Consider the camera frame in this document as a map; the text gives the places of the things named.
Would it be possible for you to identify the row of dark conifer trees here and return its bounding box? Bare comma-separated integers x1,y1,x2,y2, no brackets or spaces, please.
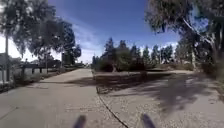
90,37,176,73

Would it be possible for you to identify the brown dirt strip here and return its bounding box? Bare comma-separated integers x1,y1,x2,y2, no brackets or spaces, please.
92,70,181,95

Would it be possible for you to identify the pale grey concrete path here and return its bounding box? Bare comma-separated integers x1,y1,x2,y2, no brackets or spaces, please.
0,68,224,128

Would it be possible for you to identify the robot's own part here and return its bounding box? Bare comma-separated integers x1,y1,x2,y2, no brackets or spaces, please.
141,113,157,128
73,114,88,128

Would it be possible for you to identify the group of tall leafy trees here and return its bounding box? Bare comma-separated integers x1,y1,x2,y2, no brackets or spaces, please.
0,0,83,69

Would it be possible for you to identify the low green shrub strip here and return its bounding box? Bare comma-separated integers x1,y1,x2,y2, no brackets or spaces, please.
0,67,79,95

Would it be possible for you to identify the large spreading tree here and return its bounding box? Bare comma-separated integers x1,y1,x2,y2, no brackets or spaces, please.
144,0,224,79

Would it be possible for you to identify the pole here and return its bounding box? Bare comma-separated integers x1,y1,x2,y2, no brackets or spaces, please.
4,41,11,83

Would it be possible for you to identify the dark post fence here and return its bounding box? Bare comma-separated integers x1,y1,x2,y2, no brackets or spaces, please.
12,63,63,77

